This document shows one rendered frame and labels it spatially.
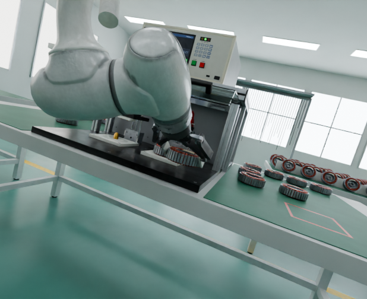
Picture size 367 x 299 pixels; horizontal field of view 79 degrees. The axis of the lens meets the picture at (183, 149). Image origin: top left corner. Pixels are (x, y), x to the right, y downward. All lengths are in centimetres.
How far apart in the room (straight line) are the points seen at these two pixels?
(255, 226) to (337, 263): 18
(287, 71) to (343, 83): 147
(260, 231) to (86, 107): 47
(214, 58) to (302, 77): 660
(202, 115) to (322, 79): 668
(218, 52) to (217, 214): 68
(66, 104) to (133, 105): 12
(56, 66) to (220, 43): 73
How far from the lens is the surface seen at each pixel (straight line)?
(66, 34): 46
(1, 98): 225
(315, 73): 764
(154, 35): 37
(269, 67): 756
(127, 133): 110
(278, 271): 171
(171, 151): 67
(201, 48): 105
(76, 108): 44
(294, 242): 61
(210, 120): 109
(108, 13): 219
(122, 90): 40
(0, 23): 594
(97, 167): 72
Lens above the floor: 93
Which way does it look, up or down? 7 degrees down
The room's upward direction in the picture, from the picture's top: 16 degrees clockwise
